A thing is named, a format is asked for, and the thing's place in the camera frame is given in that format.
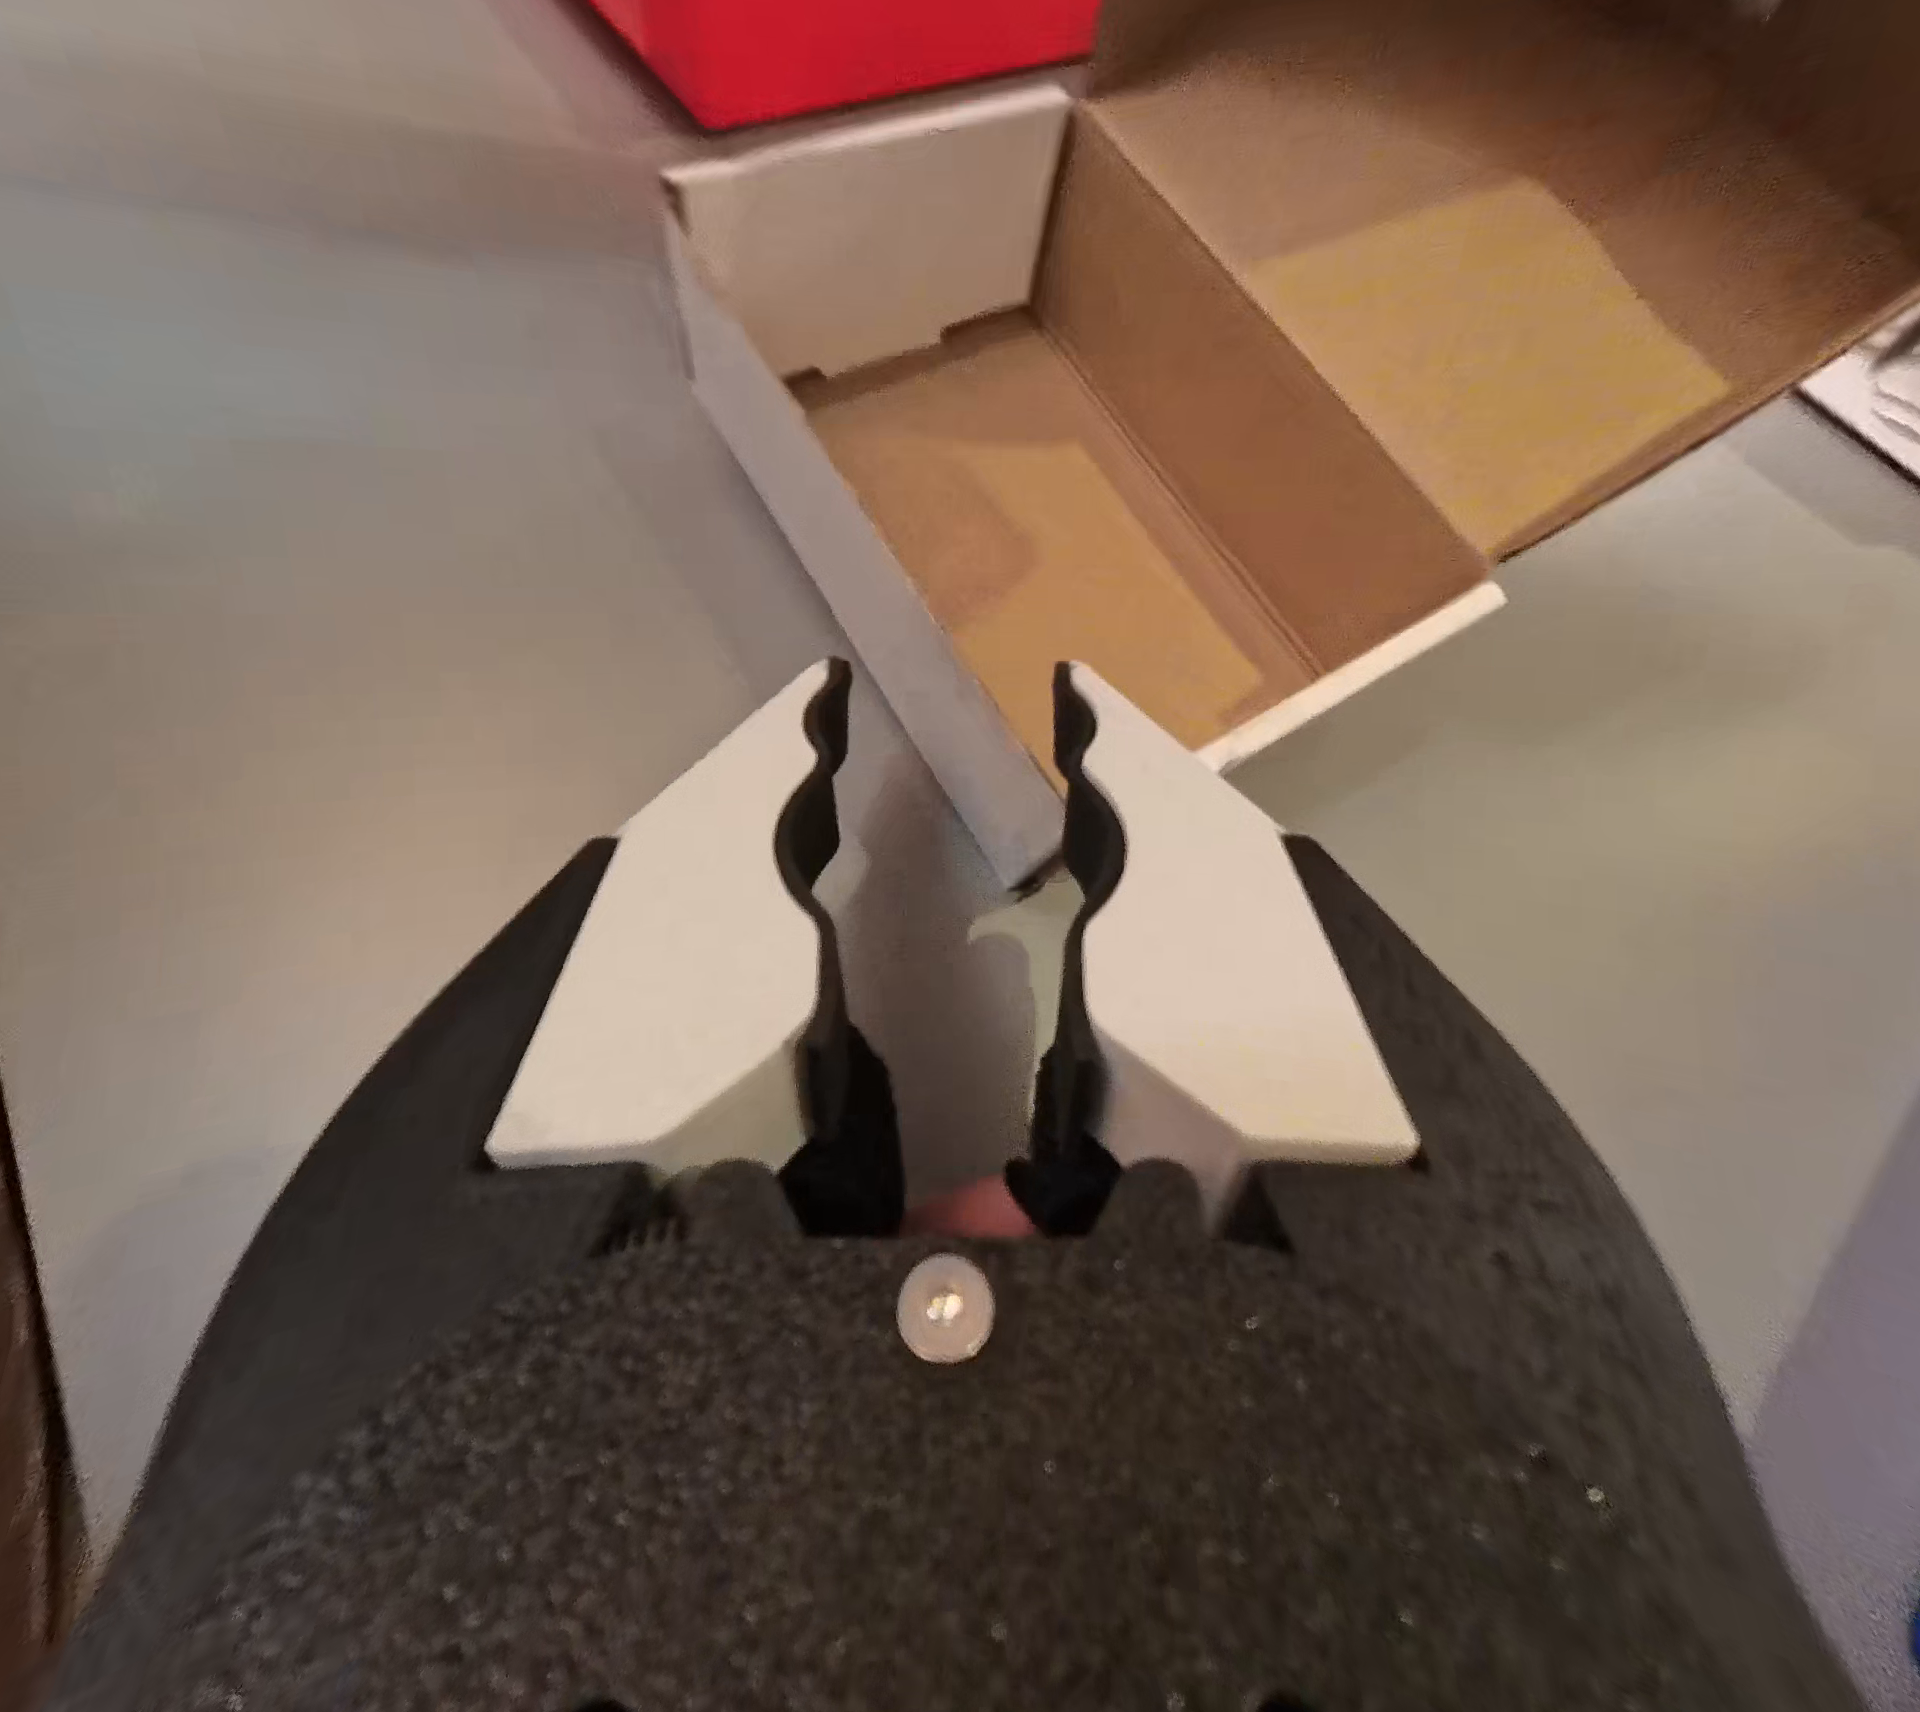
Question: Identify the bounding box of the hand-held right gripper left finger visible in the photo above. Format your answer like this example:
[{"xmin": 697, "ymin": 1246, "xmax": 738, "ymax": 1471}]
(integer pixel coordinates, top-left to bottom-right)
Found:
[{"xmin": 485, "ymin": 657, "xmax": 906, "ymax": 1242}]

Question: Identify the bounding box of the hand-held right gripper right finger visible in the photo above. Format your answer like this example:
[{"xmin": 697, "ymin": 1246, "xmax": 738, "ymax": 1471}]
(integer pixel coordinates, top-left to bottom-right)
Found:
[{"xmin": 1009, "ymin": 658, "xmax": 1425, "ymax": 1242}]

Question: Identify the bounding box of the white cardboard box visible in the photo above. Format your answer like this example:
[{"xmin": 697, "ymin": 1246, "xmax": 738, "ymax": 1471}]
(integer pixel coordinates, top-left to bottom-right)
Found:
[{"xmin": 660, "ymin": 0, "xmax": 1920, "ymax": 900}]

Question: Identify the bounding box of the white printed paper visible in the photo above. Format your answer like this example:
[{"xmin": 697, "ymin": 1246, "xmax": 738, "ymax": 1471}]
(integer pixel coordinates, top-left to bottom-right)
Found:
[{"xmin": 1792, "ymin": 309, "xmax": 1920, "ymax": 472}]

